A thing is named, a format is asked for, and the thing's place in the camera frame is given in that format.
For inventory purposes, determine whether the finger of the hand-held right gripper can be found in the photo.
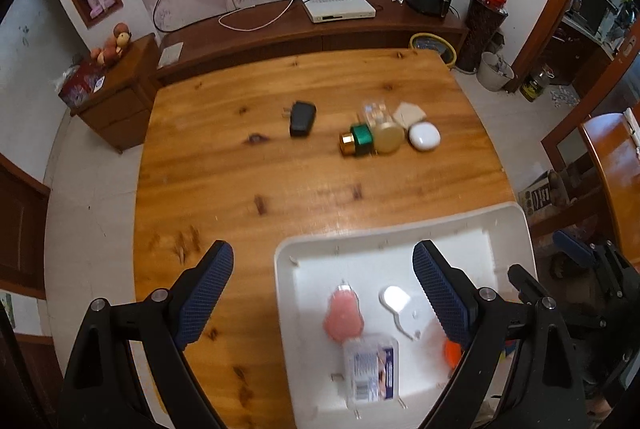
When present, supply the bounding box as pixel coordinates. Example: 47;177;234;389
507;263;552;305
552;230;640;290

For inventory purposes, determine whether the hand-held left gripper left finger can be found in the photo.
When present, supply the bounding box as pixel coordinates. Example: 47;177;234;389
59;239;235;429

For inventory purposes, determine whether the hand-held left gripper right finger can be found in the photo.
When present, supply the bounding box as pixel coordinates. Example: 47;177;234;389
412;239;588;429

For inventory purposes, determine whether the orange round tape reel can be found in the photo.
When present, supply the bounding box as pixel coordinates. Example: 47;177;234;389
442;339;463;367

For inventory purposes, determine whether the white plastic tray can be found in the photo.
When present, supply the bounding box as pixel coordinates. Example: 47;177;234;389
272;202;538;429

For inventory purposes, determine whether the pink correction tape dispenser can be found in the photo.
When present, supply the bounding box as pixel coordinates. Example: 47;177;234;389
322;280;363;342

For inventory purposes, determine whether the clear plastic box with label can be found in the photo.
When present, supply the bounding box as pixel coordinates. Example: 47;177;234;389
342;333;401;410

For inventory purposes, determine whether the white earbuds case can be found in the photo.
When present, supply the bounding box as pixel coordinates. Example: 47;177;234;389
408;121;442;152

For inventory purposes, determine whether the gold round compact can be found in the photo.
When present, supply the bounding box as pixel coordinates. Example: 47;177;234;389
372;121;406;154

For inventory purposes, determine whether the green bottle with gold cap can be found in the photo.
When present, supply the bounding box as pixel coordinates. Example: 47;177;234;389
340;123;377;158

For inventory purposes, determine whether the beige rectangular box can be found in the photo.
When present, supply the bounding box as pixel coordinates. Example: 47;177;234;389
392;101;427;128

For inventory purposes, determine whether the small clear case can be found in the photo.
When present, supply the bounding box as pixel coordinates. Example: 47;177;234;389
359;100;392;126

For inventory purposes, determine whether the black charger plug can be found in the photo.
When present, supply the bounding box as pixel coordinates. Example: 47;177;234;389
289;101;317;138

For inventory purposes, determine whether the printed cardboard box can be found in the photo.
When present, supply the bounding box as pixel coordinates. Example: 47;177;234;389
517;174;561;215

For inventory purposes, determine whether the yellow oil bottle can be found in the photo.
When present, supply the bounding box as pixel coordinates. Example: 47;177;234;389
520;66;553;104

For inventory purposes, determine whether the white bucket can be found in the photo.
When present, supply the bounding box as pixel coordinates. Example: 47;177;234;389
476;51;516;92

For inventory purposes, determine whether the brown wooden door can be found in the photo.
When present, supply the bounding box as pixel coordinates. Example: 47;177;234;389
0;154;51;300

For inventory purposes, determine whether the wooden side cabinet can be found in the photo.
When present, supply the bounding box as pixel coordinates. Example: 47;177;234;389
70;33;161;154

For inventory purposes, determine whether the tall dark jar red lid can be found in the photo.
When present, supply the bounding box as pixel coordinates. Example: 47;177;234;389
456;0;508;74

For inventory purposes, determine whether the kitchen shelf with appliances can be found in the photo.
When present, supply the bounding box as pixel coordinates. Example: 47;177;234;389
560;0;640;60

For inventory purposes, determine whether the red tissue box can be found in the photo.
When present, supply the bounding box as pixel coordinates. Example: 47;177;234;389
52;61;101;110

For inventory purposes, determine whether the white paper sheet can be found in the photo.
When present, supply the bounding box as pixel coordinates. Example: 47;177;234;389
157;41;185;68

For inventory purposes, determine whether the yellow-rimmed trash bin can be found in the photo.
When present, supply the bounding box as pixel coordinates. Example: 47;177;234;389
409;32;458;70

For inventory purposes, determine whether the long wooden television cabinet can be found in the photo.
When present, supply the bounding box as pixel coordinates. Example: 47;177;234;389
155;0;471;84

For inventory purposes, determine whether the white set-top box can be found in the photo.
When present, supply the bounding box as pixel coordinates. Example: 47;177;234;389
301;0;377;24

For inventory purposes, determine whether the wall poster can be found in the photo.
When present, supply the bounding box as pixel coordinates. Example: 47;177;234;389
0;291;16;330

